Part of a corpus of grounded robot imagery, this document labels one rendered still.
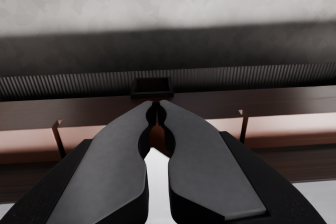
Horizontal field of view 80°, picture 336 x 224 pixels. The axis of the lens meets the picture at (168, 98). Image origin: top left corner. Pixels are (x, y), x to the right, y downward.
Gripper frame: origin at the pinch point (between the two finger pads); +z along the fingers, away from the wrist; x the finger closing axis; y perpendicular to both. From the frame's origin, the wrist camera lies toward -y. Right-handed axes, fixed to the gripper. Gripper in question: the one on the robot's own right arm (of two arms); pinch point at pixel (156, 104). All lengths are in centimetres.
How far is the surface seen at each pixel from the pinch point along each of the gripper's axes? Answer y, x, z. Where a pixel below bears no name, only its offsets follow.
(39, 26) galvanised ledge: -2.5, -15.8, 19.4
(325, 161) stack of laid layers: 9.0, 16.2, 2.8
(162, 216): 12.1, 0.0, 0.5
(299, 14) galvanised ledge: -3.1, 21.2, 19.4
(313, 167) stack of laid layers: 9.0, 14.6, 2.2
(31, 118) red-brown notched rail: 4.6, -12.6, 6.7
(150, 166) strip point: 5.8, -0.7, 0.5
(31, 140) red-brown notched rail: 5.9, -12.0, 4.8
